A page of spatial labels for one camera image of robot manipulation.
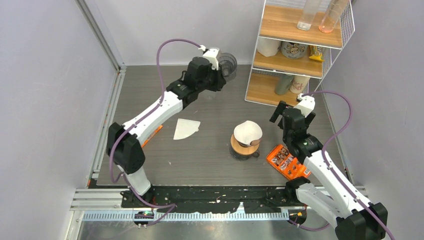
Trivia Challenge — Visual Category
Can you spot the smoky grey plastic dripper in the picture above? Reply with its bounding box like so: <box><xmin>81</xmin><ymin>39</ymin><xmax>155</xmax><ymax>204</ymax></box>
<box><xmin>218</xmin><ymin>52</ymin><xmax>238</xmax><ymax>82</ymax></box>

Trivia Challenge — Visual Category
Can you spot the white paper coffee filter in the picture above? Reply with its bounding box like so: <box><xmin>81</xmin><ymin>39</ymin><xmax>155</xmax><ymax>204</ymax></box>
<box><xmin>233</xmin><ymin>120</ymin><xmax>263</xmax><ymax>141</ymax></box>

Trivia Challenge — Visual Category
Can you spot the pink transparent plastic dripper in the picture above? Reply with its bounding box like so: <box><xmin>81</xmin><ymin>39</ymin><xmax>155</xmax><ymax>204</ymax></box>
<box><xmin>237</xmin><ymin>138</ymin><xmax>262</xmax><ymax>148</ymax></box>

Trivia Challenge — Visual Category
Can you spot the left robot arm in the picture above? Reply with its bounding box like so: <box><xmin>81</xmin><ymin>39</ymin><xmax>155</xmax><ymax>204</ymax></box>
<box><xmin>106</xmin><ymin>57</ymin><xmax>237</xmax><ymax>207</ymax></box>

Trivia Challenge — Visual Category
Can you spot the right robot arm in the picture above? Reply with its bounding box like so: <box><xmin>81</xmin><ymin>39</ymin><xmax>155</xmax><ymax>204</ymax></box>
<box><xmin>270</xmin><ymin>101</ymin><xmax>388</xmax><ymax>240</ymax></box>

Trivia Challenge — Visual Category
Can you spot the dark glass coffee server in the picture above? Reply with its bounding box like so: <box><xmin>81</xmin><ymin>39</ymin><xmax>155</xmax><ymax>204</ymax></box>
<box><xmin>229</xmin><ymin>146</ymin><xmax>260</xmax><ymax>161</ymax></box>

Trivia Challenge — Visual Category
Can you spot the green grey cup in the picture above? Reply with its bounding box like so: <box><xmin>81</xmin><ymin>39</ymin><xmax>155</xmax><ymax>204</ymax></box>
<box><xmin>274</xmin><ymin>74</ymin><xmax>294</xmax><ymax>95</ymax></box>

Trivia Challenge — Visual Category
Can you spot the white printed paper cup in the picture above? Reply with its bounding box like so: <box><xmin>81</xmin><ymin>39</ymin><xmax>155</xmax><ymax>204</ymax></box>
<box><xmin>289</xmin><ymin>75</ymin><xmax>311</xmax><ymax>94</ymax></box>

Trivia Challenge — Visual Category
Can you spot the orange razor box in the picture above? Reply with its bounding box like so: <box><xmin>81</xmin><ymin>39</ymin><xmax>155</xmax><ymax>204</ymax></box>
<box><xmin>266</xmin><ymin>144</ymin><xmax>311</xmax><ymax>181</ymax></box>

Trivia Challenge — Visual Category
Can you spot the grey cartoon tin can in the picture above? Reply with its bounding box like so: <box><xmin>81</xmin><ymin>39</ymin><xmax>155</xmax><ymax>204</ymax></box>
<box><xmin>280</xmin><ymin>41</ymin><xmax>309</xmax><ymax>59</ymax></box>

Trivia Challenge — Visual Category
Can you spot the white paper roll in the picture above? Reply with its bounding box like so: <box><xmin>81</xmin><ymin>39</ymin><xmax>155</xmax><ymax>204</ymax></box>
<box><xmin>256</xmin><ymin>37</ymin><xmax>281</xmax><ymax>57</ymax></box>

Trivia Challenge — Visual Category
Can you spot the orange snack packet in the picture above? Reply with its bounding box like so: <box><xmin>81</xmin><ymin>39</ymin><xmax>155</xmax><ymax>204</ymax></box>
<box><xmin>141</xmin><ymin>125</ymin><xmax>163</xmax><ymax>148</ymax></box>

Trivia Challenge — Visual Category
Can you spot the yellow snack packet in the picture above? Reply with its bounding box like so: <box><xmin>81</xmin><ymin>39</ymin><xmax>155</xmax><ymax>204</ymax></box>
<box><xmin>309</xmin><ymin>45</ymin><xmax>325</xmax><ymax>63</ymax></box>

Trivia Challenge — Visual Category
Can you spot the clear glass bottle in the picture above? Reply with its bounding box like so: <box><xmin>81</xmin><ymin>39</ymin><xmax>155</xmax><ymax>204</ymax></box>
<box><xmin>296</xmin><ymin>0</ymin><xmax>322</xmax><ymax>31</ymax></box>

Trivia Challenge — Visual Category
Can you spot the pink tinted glass bottle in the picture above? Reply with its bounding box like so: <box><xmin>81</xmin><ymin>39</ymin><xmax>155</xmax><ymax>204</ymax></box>
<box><xmin>318</xmin><ymin>0</ymin><xmax>350</xmax><ymax>33</ymax></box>

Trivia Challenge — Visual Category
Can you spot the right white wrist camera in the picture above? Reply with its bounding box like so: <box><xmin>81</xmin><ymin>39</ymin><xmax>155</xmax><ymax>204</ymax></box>
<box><xmin>293</xmin><ymin>93</ymin><xmax>316</xmax><ymax>117</ymax></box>

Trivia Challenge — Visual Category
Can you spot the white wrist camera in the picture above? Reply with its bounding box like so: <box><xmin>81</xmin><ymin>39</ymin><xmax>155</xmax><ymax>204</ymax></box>
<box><xmin>293</xmin><ymin>93</ymin><xmax>316</xmax><ymax>117</ymax></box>
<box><xmin>198</xmin><ymin>45</ymin><xmax>221</xmax><ymax>71</ymax></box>

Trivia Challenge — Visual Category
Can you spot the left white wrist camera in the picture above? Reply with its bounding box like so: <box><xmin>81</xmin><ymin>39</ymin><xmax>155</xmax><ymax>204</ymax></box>
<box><xmin>198</xmin><ymin>45</ymin><xmax>221</xmax><ymax>71</ymax></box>

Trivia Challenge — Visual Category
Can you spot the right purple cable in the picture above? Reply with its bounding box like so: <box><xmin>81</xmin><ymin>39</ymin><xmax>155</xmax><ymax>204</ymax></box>
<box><xmin>299</xmin><ymin>91</ymin><xmax>397</xmax><ymax>240</ymax></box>

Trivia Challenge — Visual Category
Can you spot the white wire wooden shelf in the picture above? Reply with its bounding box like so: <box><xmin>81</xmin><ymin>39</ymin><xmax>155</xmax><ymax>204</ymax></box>
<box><xmin>244</xmin><ymin>0</ymin><xmax>355</xmax><ymax>106</ymax></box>

